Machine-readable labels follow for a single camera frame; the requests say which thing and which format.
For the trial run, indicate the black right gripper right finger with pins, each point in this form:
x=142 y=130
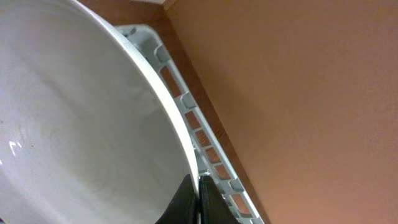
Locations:
x=214 y=209

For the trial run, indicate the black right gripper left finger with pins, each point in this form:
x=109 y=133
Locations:
x=182 y=208

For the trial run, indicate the grey plate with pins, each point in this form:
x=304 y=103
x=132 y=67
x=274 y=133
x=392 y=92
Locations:
x=89 y=131

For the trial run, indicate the grey dishwasher rack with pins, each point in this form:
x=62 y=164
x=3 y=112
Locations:
x=210 y=156

